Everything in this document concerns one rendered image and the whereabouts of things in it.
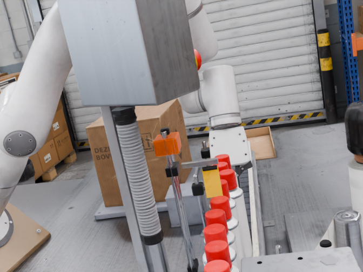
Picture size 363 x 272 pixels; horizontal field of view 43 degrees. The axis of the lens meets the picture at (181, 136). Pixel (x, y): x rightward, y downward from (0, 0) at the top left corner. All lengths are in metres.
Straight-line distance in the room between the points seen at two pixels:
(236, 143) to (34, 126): 0.50
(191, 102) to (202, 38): 0.20
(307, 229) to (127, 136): 0.58
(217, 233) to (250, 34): 4.43
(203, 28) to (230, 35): 3.98
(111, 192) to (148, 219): 0.80
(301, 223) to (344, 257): 0.65
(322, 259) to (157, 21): 0.35
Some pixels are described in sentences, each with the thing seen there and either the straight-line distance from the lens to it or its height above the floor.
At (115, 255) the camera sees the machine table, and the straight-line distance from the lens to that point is 1.25.
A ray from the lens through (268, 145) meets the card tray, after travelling 1.86.
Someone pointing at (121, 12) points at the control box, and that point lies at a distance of 0.62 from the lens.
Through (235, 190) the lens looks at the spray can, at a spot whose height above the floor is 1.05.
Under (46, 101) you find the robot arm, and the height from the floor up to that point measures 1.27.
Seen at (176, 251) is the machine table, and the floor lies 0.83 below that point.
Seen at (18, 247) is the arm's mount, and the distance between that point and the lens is 1.40.
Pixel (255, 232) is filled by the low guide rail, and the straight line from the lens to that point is 1.03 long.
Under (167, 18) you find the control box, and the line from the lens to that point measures 0.63.
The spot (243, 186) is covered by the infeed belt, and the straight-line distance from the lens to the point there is 1.37.
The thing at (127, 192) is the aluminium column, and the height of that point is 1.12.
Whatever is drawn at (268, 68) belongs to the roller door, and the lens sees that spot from 5.07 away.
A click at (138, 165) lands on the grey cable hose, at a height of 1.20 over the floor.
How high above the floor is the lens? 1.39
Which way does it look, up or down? 15 degrees down
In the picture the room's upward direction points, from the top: 11 degrees counter-clockwise
